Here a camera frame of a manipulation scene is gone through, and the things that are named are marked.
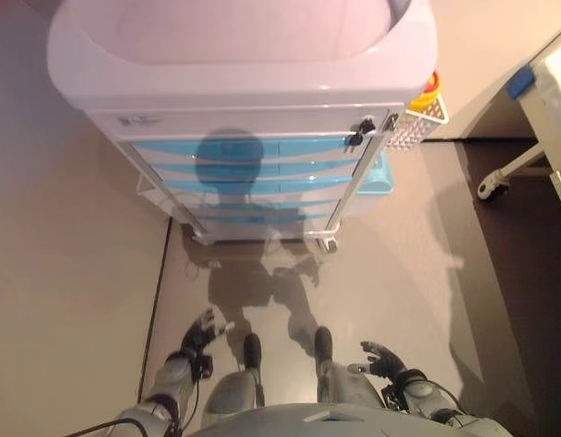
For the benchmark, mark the blue cart drawer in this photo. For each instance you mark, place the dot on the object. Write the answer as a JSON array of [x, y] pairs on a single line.
[[303, 205], [308, 148], [308, 168], [271, 220], [308, 187]]

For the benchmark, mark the black keys in lock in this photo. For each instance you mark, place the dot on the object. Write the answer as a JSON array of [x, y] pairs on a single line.
[[363, 127]]

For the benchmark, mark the white medical cart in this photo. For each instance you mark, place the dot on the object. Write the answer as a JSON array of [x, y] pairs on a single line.
[[244, 64]]

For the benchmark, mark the white cart drawer with label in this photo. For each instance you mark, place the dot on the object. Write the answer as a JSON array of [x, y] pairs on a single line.
[[244, 123]]

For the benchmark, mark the white perforated side basket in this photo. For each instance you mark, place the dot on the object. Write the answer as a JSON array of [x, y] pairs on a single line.
[[417, 127]]

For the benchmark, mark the bed caster wheel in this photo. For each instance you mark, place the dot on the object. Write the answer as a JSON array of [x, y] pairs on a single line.
[[493, 187]]

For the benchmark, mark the robot right leg grey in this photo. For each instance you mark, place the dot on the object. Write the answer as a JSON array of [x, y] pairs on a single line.
[[344, 382]]

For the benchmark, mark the robot right arm silver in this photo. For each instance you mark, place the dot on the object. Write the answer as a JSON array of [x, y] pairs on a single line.
[[426, 391]]

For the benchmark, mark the robot left arm silver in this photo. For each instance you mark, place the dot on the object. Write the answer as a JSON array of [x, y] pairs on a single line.
[[171, 375]]

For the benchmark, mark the yellow sharps container red lid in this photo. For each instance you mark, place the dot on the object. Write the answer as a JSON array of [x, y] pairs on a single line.
[[427, 98]]

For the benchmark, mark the light blue waste bin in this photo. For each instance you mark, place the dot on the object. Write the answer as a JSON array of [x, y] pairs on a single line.
[[376, 179]]

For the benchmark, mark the white hospital bed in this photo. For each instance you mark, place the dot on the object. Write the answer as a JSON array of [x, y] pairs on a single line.
[[553, 91]]

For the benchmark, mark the robot right hand dark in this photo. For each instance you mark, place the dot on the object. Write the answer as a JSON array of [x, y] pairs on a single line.
[[389, 360]]

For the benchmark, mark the robot torso grey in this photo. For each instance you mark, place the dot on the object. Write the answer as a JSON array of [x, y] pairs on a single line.
[[298, 421]]

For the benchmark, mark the blue bed clip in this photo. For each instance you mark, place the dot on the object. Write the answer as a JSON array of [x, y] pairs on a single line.
[[522, 82]]

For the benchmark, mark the robot left leg grey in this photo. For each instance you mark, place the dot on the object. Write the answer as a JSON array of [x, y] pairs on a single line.
[[232, 389]]

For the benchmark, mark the robot left hand dark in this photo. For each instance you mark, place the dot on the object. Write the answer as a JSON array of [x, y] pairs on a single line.
[[199, 334]]

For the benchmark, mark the cart caster wheel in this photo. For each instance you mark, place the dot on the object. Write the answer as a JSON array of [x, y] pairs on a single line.
[[329, 245]]

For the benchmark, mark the robot leg grey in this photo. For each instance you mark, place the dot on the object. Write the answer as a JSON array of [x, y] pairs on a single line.
[[344, 382], [232, 389]]

